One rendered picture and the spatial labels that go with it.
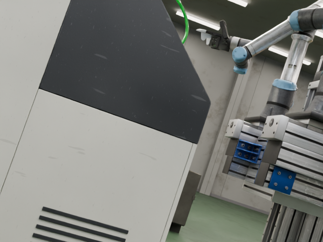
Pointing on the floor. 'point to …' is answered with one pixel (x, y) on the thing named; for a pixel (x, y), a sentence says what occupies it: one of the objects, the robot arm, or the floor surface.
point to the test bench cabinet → (91, 177)
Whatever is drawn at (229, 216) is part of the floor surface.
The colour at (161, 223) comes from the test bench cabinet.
